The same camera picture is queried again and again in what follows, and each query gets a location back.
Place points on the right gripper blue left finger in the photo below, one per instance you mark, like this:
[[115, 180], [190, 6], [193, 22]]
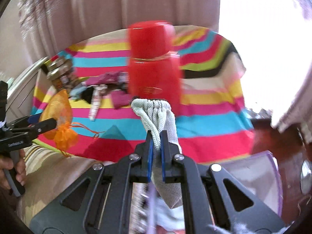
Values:
[[149, 158]]

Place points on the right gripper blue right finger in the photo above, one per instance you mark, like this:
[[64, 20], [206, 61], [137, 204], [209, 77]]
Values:
[[163, 150]]

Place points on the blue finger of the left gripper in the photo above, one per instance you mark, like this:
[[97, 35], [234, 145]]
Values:
[[38, 128], [25, 121]]

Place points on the orange organza pouch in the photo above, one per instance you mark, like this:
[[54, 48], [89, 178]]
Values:
[[63, 135]]

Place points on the light blue towel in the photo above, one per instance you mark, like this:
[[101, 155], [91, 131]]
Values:
[[169, 219]]

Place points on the grey fleece cloth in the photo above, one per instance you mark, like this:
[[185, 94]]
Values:
[[76, 93]]

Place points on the magenta fuzzy cloth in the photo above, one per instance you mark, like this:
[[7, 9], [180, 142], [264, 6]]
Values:
[[114, 84]]

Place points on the black white checked cloth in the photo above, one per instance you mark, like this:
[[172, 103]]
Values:
[[138, 218]]

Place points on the person left hand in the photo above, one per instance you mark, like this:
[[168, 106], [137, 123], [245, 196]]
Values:
[[7, 163]]

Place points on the white carved cabinet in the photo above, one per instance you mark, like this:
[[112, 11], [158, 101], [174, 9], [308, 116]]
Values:
[[20, 94]]

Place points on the glass jar gold lid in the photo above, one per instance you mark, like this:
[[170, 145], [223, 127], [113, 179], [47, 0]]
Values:
[[62, 74]]

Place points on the red thermos flask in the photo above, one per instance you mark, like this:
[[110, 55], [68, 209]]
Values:
[[154, 66]]

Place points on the floral patterned ribbon strip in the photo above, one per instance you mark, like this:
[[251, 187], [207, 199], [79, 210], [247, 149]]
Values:
[[98, 93]]

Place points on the purple white storage box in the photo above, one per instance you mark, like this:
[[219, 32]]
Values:
[[260, 174]]

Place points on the beige curtain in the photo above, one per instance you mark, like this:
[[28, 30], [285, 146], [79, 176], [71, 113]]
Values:
[[50, 26]]

